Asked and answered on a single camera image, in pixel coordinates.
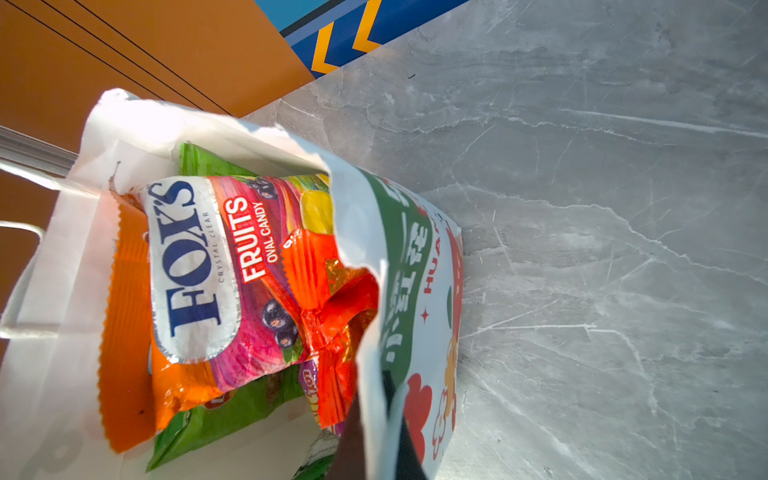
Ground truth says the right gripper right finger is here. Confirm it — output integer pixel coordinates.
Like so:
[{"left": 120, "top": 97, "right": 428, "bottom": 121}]
[{"left": 383, "top": 371, "right": 426, "bottom": 480}]

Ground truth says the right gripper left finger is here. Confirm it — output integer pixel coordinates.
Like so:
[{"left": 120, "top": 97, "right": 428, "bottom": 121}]
[{"left": 324, "top": 399, "right": 366, "bottom": 480}]

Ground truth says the large green chips bag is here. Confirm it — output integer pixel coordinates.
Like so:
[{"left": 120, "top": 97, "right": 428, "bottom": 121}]
[{"left": 140, "top": 143, "right": 328, "bottom": 469}]

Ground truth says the red snack packet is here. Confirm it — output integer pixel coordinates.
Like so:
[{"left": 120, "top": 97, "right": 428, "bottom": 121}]
[{"left": 282, "top": 229, "right": 379, "bottom": 435}]

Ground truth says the colourful candy bag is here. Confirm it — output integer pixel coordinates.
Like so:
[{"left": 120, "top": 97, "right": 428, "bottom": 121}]
[{"left": 98, "top": 174, "right": 332, "bottom": 453}]

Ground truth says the white paper bag with flowers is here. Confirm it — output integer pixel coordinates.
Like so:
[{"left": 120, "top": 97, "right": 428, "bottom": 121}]
[{"left": 1, "top": 89, "right": 464, "bottom": 479}]

